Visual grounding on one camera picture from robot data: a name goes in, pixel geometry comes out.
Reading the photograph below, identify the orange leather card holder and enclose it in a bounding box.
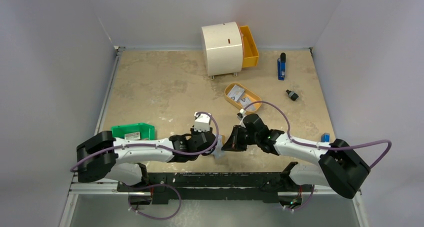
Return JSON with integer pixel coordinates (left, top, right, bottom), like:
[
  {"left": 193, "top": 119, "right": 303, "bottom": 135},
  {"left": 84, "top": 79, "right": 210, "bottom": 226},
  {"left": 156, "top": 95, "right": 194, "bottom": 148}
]
[{"left": 216, "top": 134, "right": 226, "bottom": 147}]

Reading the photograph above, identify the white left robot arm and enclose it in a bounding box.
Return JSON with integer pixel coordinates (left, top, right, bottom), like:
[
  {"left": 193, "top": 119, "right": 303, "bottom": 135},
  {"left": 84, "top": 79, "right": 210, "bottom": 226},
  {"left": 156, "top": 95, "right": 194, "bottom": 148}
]
[{"left": 71, "top": 130, "right": 222, "bottom": 192}]

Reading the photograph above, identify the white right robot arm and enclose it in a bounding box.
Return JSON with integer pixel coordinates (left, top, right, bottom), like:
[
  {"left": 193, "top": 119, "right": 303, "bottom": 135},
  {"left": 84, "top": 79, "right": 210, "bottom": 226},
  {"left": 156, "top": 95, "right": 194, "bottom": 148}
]
[{"left": 221, "top": 114, "right": 371, "bottom": 199}]

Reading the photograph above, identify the loose card in tray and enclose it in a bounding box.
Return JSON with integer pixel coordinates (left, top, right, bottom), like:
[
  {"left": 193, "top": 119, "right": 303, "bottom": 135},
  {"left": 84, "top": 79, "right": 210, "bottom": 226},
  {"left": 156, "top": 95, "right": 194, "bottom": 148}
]
[{"left": 238, "top": 97, "right": 256, "bottom": 112}]

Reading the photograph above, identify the orange oval tray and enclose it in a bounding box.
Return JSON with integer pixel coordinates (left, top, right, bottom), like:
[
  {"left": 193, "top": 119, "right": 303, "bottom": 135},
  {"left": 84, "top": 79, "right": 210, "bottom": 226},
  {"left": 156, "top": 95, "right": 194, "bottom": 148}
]
[{"left": 224, "top": 82, "right": 262, "bottom": 114}]

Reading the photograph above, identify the small black knob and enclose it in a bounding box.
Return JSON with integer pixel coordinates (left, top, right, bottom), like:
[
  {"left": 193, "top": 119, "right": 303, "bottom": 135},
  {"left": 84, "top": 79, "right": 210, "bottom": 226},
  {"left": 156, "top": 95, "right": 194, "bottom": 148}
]
[{"left": 286, "top": 89, "right": 299, "bottom": 101}]

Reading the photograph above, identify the green plastic bin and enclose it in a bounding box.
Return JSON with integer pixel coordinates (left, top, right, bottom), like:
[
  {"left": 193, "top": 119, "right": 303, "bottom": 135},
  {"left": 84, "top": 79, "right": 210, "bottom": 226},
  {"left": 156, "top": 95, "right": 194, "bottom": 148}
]
[{"left": 110, "top": 122, "right": 156, "bottom": 140}]

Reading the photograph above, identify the small box in bin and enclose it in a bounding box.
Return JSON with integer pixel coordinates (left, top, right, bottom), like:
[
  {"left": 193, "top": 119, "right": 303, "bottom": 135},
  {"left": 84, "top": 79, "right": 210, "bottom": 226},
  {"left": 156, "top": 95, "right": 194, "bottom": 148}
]
[{"left": 124, "top": 131, "right": 142, "bottom": 141}]

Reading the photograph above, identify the small blue eraser block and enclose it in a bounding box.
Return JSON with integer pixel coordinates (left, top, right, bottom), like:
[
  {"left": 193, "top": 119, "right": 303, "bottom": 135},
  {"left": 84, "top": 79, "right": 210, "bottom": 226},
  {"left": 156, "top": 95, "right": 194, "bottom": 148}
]
[{"left": 320, "top": 132, "right": 330, "bottom": 143}]

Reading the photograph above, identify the orange open drawer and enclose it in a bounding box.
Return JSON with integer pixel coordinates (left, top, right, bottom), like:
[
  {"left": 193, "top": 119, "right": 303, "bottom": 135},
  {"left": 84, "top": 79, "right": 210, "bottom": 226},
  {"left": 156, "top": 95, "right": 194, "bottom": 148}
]
[{"left": 239, "top": 25, "right": 259, "bottom": 69}]

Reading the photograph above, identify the blue black marker pen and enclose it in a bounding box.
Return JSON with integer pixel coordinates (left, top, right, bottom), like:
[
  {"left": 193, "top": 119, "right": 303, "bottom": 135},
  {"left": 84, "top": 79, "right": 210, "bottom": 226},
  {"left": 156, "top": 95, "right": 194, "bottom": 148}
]
[{"left": 277, "top": 52, "right": 286, "bottom": 81}]

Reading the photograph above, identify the white round drawer cabinet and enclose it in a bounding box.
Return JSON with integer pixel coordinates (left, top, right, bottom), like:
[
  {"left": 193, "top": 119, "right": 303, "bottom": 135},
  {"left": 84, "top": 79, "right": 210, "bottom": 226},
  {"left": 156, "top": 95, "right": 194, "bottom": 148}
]
[{"left": 201, "top": 21, "right": 244, "bottom": 78}]

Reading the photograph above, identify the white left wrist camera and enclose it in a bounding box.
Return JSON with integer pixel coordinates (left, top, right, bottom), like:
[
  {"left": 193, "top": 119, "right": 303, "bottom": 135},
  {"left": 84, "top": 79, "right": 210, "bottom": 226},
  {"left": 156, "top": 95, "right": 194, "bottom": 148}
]
[{"left": 193, "top": 112, "right": 212, "bottom": 132}]

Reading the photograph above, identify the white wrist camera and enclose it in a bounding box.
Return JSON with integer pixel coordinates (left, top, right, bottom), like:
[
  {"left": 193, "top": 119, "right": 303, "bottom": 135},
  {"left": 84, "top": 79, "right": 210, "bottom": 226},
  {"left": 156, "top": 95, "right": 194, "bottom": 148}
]
[
  {"left": 236, "top": 108, "right": 247, "bottom": 127},
  {"left": 193, "top": 112, "right": 212, "bottom": 132}
]

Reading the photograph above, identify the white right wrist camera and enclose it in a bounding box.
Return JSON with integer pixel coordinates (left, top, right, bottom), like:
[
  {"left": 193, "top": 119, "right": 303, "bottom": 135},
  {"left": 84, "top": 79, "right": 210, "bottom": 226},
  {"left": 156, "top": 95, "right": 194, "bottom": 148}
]
[{"left": 236, "top": 108, "right": 247, "bottom": 127}]

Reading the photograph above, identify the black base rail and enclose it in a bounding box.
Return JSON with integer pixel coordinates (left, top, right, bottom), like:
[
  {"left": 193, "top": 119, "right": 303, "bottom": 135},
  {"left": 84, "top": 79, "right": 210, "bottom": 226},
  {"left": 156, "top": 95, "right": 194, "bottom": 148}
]
[{"left": 117, "top": 171, "right": 312, "bottom": 205}]

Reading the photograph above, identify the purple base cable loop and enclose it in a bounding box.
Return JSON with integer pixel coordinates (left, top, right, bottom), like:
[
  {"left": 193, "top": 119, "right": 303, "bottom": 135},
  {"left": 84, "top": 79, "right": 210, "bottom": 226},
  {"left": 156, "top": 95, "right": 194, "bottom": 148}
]
[{"left": 127, "top": 180, "right": 183, "bottom": 221}]

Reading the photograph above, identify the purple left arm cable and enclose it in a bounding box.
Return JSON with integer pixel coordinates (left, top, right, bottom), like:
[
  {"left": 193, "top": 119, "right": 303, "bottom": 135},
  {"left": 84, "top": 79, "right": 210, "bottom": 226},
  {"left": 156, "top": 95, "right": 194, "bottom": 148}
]
[{"left": 69, "top": 111, "right": 220, "bottom": 173}]

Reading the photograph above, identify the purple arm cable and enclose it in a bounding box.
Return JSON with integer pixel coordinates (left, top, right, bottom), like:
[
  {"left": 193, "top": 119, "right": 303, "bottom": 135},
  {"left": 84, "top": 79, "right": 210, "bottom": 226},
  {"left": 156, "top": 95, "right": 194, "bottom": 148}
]
[
  {"left": 69, "top": 111, "right": 220, "bottom": 173},
  {"left": 240, "top": 100, "right": 393, "bottom": 170}
]

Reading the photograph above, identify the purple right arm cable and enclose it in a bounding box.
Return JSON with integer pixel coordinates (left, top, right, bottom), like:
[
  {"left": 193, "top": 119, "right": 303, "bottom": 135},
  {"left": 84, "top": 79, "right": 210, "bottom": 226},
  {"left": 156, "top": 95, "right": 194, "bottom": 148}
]
[{"left": 240, "top": 100, "right": 393, "bottom": 170}]

